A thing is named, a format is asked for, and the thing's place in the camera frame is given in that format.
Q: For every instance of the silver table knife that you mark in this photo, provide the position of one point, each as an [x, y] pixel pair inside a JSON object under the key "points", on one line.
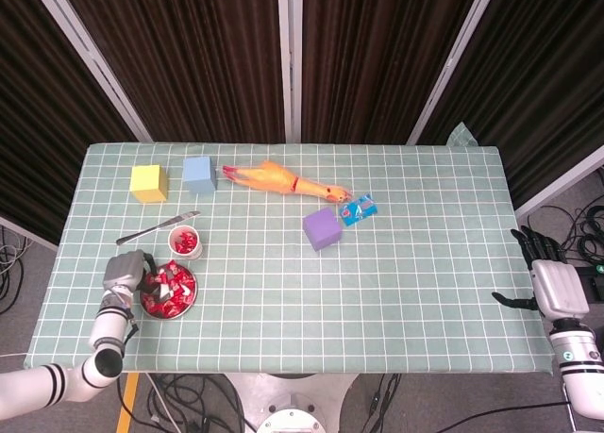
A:
{"points": [[156, 228]]}

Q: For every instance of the yellow floor tape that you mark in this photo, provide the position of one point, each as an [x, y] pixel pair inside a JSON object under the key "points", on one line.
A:
{"points": [[126, 404]]}

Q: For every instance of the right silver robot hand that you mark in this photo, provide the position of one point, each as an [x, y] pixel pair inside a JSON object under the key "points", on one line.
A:
{"points": [[561, 289]]}

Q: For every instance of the light blue foam cube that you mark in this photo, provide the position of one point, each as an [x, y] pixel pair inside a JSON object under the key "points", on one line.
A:
{"points": [[198, 173]]}

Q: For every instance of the green checked tablecloth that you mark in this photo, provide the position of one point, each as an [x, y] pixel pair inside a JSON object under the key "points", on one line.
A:
{"points": [[330, 301]]}

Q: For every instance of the white partition frame post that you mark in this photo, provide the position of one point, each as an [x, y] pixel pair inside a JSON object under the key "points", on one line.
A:
{"points": [[289, 60], [92, 58], [452, 62]]}

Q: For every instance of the white paper cup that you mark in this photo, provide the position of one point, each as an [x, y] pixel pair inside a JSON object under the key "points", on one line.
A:
{"points": [[172, 238]]}

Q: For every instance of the black box with green light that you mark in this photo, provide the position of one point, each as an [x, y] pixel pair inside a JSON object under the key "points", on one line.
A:
{"points": [[599, 282]]}

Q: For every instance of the orange rubber chicken toy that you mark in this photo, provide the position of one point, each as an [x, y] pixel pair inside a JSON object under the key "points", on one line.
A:
{"points": [[273, 178]]}

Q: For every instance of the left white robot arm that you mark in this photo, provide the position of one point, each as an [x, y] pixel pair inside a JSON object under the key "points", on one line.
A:
{"points": [[111, 327]]}

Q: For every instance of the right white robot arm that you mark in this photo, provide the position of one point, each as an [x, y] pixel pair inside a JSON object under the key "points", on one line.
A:
{"points": [[575, 357]]}

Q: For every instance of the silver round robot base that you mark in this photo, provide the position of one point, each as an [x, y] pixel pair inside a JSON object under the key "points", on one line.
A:
{"points": [[288, 404]]}

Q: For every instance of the dark brown partition panel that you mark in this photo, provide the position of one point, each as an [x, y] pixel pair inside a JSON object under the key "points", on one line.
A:
{"points": [[189, 65], [542, 98], [38, 121], [377, 65]]}

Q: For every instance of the purple foam cube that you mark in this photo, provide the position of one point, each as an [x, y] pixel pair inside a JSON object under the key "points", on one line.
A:
{"points": [[322, 228]]}

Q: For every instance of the white partition base rail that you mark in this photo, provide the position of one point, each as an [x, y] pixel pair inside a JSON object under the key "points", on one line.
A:
{"points": [[28, 233], [561, 184]]}

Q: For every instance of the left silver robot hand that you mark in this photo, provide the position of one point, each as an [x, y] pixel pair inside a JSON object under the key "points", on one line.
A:
{"points": [[123, 270]]}

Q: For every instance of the blue snack packet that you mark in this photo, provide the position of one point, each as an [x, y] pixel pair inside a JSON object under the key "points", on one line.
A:
{"points": [[358, 211]]}

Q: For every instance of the metal bowl of red candies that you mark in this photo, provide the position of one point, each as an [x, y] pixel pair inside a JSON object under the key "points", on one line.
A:
{"points": [[162, 316]]}

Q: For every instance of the yellow foam cube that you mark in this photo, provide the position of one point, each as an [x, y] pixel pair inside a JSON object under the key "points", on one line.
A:
{"points": [[147, 183]]}

